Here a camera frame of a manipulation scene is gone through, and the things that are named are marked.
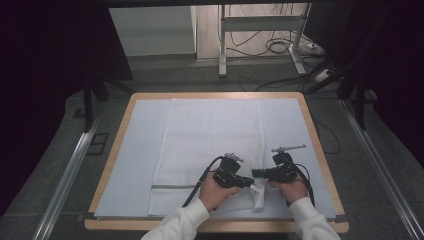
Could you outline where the wooden table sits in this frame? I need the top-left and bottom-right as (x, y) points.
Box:
(83, 91), (350, 234)

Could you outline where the black metal stand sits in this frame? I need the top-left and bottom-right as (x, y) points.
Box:
(72, 74), (136, 135)
(335, 78), (379, 132)

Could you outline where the white power strip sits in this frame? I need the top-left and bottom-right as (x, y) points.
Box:
(313, 67), (332, 83)

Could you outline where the white towel with grey stripe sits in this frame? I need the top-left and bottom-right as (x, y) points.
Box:
(147, 97), (267, 217)

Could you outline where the white metal desk frame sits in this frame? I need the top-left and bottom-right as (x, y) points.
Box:
(217, 3), (312, 79)

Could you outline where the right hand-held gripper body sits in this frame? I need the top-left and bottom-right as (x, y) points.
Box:
(263, 143), (308, 184)

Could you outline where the person's left hand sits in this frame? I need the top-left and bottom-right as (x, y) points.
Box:
(198, 172), (241, 213)

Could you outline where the aluminium floor rail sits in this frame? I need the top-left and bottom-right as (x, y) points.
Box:
(32, 106), (107, 240)
(339, 99), (424, 240)

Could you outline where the person's right hand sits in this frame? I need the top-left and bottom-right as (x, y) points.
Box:
(266, 175), (310, 205)

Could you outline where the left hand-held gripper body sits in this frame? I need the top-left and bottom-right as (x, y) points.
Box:
(212, 152), (247, 190)

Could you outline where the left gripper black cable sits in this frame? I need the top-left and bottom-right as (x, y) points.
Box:
(181, 155), (226, 209)

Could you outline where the tangle of black floor cables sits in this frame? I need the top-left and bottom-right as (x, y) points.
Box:
(218, 3), (331, 93)

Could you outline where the white cabinet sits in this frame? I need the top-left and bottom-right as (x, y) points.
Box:
(108, 5), (198, 58)

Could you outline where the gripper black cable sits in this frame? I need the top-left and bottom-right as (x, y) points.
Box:
(181, 155), (226, 209)
(293, 162), (317, 208)

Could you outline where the black floor socket plate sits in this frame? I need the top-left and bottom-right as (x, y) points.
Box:
(86, 132), (110, 157)

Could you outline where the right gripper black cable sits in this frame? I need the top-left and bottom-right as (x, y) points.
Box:
(293, 162), (317, 208)

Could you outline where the thin black floor cable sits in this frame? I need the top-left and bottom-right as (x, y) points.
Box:
(313, 114), (342, 156)

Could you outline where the black curtain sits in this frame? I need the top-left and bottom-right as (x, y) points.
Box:
(0, 0), (135, 217)
(304, 0), (424, 169)

